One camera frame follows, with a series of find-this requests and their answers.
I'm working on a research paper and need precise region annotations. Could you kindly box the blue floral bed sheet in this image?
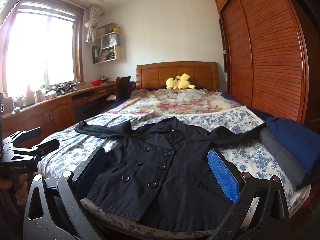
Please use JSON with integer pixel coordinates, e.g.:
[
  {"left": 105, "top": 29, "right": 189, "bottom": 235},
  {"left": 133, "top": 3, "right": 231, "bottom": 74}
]
[{"left": 37, "top": 106, "right": 312, "bottom": 240}]

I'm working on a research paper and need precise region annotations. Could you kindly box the folded grey garment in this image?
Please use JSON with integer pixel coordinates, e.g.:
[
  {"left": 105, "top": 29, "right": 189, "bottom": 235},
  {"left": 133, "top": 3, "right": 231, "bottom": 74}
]
[{"left": 260, "top": 128, "right": 312, "bottom": 191}]

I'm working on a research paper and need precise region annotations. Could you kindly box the window with wooden frame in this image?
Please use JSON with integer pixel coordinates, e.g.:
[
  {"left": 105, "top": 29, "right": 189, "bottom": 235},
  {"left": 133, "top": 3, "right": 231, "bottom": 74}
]
[{"left": 1, "top": 0, "right": 85, "bottom": 97}]

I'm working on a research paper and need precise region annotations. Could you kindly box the wooden louvered wardrobe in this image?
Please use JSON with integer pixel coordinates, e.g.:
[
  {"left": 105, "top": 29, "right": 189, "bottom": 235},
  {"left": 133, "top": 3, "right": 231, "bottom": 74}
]
[{"left": 215, "top": 0, "right": 307, "bottom": 122}]

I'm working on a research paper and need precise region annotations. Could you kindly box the wooden headboard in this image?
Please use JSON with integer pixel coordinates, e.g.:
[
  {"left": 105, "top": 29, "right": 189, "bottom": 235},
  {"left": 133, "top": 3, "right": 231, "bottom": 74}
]
[{"left": 136, "top": 61, "right": 219, "bottom": 90}]

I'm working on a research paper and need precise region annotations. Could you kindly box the tied white curtain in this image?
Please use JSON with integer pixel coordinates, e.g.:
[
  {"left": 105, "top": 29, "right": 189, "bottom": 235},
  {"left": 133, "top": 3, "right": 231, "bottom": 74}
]
[{"left": 85, "top": 5, "right": 103, "bottom": 43}]

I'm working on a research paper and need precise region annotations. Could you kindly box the white wall shelf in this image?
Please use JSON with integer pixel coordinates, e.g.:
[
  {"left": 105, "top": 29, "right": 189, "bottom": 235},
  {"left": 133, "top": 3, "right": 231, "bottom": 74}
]
[{"left": 92, "top": 23, "right": 121, "bottom": 64}]

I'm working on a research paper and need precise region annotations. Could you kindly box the person's left hand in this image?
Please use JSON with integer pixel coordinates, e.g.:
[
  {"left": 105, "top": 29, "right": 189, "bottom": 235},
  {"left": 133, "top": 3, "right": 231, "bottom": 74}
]
[{"left": 0, "top": 173, "right": 28, "bottom": 206}]

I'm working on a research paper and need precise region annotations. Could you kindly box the wooden desk cabinet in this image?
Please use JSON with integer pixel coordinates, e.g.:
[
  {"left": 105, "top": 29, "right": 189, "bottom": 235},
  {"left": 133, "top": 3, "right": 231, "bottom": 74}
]
[{"left": 2, "top": 82, "right": 115, "bottom": 147}]

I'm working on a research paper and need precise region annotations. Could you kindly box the dark wooden chair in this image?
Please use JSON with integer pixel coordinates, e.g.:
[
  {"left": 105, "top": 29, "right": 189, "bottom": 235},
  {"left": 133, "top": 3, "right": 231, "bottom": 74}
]
[{"left": 114, "top": 76, "right": 131, "bottom": 100}]

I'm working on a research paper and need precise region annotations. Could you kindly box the folded blue garment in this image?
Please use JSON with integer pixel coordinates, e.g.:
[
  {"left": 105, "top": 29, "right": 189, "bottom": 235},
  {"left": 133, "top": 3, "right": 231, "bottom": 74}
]
[{"left": 266, "top": 117, "right": 319, "bottom": 174}]

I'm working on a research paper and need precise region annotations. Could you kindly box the red bowl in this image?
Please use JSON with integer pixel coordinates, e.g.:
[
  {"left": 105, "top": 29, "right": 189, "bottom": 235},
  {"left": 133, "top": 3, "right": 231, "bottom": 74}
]
[{"left": 91, "top": 79, "right": 103, "bottom": 87}]

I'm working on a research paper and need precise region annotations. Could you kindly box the pink floral quilt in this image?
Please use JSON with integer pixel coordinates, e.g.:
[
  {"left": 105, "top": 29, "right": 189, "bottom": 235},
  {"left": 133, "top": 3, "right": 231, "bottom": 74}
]
[{"left": 106, "top": 89, "right": 241, "bottom": 115}]

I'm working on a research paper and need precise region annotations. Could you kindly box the yellow plush toy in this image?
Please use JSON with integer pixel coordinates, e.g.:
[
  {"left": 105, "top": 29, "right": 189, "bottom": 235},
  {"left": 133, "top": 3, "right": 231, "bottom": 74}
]
[{"left": 165, "top": 73, "right": 195, "bottom": 89}]

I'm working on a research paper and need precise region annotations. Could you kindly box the black double-breasted coat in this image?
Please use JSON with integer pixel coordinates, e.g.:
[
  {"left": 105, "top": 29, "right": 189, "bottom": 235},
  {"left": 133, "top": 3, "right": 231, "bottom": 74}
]
[{"left": 76, "top": 118, "right": 261, "bottom": 232}]

